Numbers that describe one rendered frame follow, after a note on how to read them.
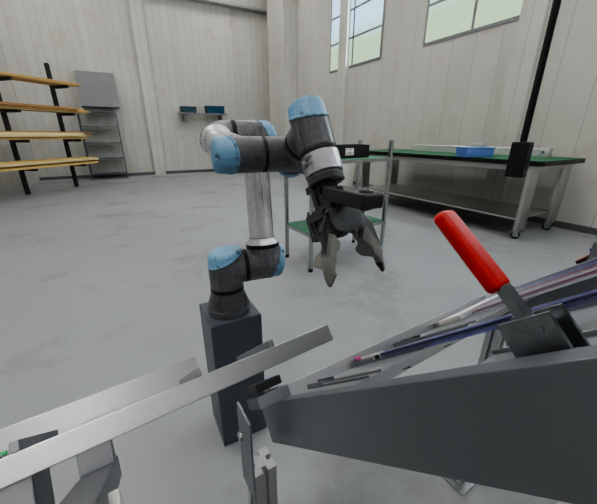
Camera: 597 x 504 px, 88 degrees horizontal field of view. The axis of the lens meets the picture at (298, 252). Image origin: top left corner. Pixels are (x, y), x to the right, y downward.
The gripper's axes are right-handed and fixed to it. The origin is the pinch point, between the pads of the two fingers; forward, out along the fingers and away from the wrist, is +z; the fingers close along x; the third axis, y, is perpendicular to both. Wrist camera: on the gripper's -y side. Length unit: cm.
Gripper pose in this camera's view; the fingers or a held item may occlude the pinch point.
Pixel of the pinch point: (360, 276)
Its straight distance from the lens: 57.5
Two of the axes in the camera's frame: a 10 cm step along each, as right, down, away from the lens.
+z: 2.6, 9.6, -0.8
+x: -8.5, 1.8, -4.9
